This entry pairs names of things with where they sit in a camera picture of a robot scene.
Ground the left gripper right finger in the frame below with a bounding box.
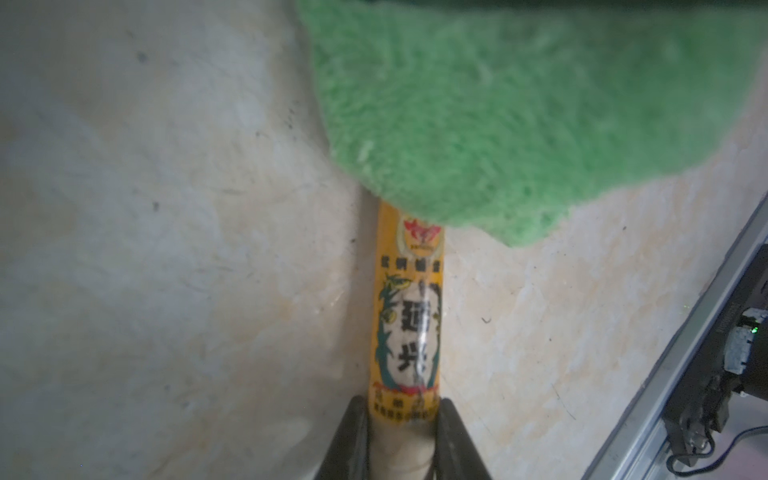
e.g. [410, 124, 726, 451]
[434, 398, 491, 480]

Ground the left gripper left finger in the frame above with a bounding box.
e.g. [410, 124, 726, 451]
[315, 395, 369, 480]

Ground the sickle wooden handle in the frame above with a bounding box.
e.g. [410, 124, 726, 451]
[368, 202, 445, 479]

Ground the green microfiber rag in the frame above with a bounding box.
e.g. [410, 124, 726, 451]
[297, 1, 767, 246]

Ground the aluminium rail frame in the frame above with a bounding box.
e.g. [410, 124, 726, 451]
[584, 201, 767, 479]

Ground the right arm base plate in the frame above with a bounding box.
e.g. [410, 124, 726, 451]
[661, 245, 767, 478]

